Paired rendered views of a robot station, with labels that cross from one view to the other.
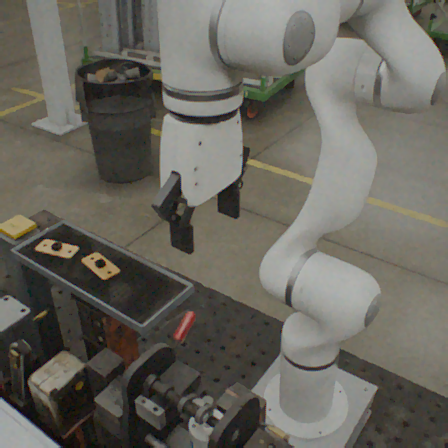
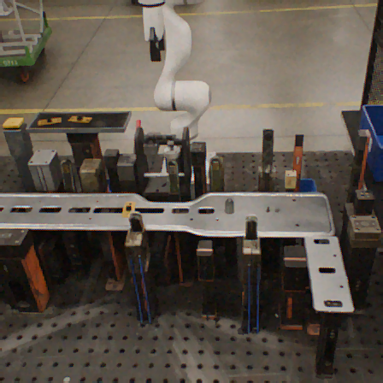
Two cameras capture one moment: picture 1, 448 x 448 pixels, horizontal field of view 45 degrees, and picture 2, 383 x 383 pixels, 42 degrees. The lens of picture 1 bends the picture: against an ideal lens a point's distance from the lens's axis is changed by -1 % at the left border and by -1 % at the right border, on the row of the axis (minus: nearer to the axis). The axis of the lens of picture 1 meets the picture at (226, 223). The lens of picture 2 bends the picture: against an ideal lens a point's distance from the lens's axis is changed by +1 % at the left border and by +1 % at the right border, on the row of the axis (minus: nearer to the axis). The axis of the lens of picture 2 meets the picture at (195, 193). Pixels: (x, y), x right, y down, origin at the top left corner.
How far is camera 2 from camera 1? 112 cm
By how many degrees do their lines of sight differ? 24
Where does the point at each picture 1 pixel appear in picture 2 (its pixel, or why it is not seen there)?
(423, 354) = not seen: hidden behind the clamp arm
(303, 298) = (180, 100)
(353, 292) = (201, 88)
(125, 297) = (104, 124)
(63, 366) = (91, 162)
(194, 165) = (158, 22)
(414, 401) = (232, 158)
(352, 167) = (183, 32)
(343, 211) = (185, 54)
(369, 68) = not seen: outside the picture
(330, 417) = not seen: hidden behind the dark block
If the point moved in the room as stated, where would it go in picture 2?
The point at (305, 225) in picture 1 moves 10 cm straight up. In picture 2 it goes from (171, 67) to (168, 41)
